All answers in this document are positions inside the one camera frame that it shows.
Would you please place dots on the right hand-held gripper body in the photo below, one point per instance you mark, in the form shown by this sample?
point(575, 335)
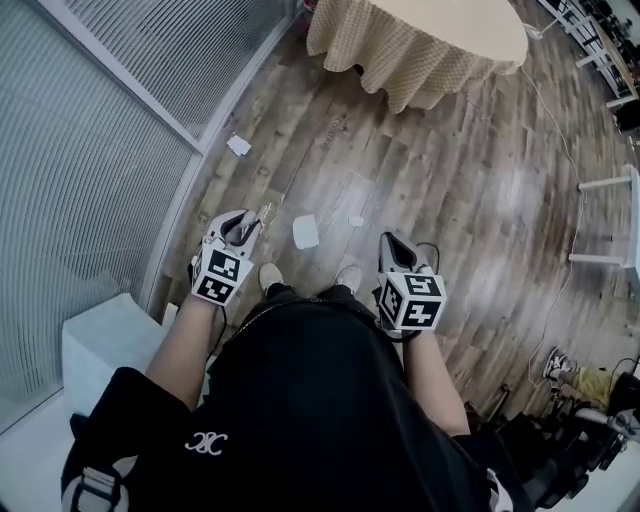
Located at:
point(412, 300)

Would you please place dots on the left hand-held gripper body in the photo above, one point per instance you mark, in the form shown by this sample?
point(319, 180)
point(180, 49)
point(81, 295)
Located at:
point(222, 277)

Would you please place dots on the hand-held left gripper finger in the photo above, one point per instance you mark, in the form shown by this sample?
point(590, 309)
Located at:
point(215, 225)
point(254, 239)

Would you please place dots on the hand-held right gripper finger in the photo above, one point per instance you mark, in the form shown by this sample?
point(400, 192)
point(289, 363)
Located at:
point(385, 252)
point(417, 260)

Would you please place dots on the person's left forearm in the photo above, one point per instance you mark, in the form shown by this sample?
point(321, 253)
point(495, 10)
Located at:
point(185, 350)

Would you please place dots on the person's right forearm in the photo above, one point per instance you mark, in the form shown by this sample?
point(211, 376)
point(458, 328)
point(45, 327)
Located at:
point(435, 380)

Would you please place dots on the person's left beige shoe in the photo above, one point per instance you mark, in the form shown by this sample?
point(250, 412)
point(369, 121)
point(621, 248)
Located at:
point(270, 277)

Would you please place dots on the person's beige shoe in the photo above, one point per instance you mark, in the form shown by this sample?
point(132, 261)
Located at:
point(350, 277)
point(270, 277)

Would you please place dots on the person's right beige shoe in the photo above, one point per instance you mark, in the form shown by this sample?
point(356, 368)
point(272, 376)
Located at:
point(350, 277)

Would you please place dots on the person's black trousers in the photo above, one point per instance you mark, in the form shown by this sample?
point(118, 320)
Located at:
point(285, 291)

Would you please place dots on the white box cabinet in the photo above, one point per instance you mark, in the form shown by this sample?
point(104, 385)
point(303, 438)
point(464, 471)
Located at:
point(105, 340)

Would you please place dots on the person's black shirt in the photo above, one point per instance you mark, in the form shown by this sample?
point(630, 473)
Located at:
point(300, 415)

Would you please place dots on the black office chair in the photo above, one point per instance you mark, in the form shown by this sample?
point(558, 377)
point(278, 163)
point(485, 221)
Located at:
point(550, 460)

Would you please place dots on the white rectangular table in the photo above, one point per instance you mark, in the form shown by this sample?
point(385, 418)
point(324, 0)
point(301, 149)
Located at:
point(631, 220)

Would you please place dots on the round table beige tablecloth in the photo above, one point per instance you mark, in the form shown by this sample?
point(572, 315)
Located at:
point(425, 30)

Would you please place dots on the white floor stand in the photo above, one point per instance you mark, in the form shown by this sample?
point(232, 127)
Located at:
point(534, 31)

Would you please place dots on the wooden desk white legs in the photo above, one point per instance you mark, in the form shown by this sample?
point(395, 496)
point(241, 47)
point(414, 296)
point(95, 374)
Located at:
point(617, 60)

